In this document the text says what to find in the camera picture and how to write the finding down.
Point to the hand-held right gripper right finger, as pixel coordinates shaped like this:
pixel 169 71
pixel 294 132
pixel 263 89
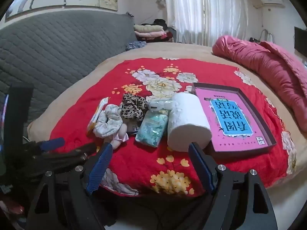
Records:
pixel 202 170

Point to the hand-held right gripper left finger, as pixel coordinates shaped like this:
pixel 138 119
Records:
pixel 100 170

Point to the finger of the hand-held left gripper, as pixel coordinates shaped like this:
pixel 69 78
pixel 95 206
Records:
pixel 51 144
pixel 72 152

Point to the teddy bear pink dress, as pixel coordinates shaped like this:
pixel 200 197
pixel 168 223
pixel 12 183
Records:
pixel 122 131

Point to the white floral scrunchie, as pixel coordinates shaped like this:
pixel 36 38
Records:
pixel 108 123

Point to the teal tissue pack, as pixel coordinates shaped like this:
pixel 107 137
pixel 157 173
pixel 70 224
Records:
pixel 151 130

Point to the leopard print scrunchie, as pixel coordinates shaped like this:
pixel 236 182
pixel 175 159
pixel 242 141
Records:
pixel 133 109

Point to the dark cardboard box tray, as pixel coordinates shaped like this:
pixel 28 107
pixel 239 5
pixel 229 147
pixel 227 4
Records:
pixel 254 117

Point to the white blue plastic packet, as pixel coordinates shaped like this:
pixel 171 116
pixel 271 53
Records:
pixel 157 106

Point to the red floral blanket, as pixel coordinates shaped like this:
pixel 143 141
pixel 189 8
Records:
pixel 134 163

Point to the white toilet paper roll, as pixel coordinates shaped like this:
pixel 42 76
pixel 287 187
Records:
pixel 187 122

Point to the pink book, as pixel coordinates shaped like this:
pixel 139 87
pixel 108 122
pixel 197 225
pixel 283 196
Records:
pixel 230 119

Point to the beige bed sheet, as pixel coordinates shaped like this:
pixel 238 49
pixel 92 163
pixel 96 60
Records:
pixel 79 81

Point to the grey quilted headboard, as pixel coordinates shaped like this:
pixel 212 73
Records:
pixel 48 48

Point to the blue patterned cloth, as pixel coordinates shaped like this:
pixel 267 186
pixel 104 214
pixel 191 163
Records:
pixel 135 45

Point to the pink quilt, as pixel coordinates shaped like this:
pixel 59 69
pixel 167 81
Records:
pixel 263 60

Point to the small black object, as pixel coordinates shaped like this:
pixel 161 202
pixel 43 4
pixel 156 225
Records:
pixel 253 39

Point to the pile of folded clothes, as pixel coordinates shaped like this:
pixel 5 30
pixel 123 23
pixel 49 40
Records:
pixel 148 31

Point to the dark clothes heap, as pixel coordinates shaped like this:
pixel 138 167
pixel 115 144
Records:
pixel 159 21

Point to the white curtain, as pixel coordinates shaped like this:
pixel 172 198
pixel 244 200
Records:
pixel 203 9

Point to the black television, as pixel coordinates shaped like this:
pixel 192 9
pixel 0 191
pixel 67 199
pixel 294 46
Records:
pixel 299 40

